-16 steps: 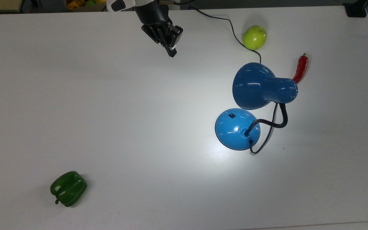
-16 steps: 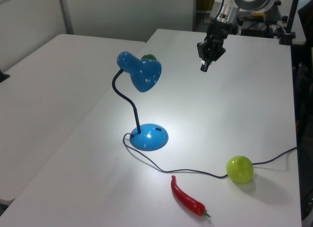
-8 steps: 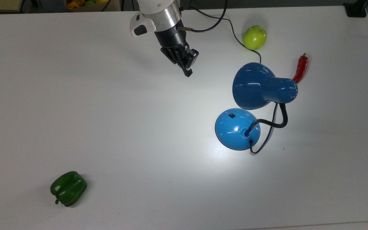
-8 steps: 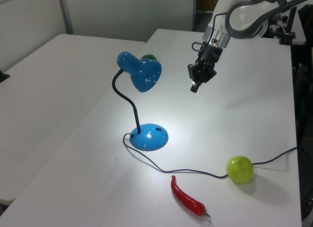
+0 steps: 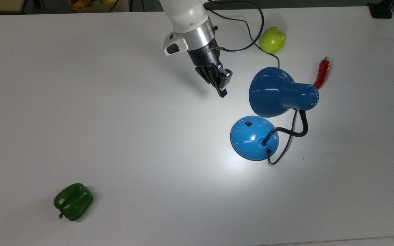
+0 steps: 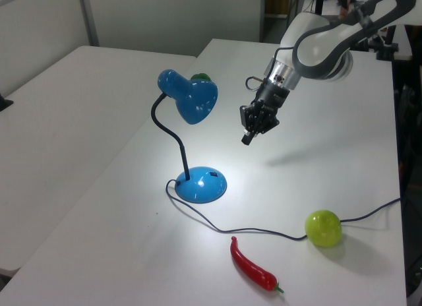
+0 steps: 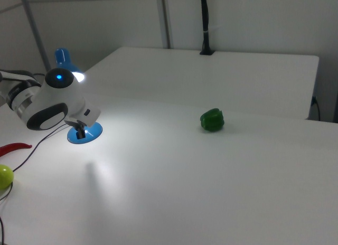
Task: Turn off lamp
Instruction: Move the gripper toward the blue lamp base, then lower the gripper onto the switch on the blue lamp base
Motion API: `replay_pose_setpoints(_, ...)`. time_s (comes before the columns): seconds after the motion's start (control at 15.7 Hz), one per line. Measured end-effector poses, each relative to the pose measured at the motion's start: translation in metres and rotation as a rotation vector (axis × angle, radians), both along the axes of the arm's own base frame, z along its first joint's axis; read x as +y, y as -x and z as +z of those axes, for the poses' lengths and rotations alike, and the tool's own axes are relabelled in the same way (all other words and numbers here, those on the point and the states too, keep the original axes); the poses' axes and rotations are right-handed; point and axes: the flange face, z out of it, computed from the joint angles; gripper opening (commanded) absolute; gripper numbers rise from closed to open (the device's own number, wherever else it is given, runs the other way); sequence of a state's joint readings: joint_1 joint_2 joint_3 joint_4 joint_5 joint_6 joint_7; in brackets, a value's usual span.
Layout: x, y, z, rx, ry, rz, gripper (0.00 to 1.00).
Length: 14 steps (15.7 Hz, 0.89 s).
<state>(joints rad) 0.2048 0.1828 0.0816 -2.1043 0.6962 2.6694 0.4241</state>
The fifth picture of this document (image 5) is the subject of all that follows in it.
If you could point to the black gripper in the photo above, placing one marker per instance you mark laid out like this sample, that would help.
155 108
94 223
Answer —
204 56

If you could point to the blue desk lamp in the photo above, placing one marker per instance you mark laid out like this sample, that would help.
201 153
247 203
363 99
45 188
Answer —
251 136

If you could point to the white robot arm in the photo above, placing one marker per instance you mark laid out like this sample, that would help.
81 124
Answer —
186 13

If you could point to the green apple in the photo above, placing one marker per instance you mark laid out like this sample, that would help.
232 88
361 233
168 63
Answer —
272 40

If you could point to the red chili pepper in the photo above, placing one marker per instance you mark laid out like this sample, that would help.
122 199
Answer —
322 73

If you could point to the cardboard box with fruits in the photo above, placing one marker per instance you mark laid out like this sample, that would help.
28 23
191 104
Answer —
97 4

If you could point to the black table corner clamp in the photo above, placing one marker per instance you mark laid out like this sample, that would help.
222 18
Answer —
381 10

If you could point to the green bell pepper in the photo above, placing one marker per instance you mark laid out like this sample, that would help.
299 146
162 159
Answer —
74 201

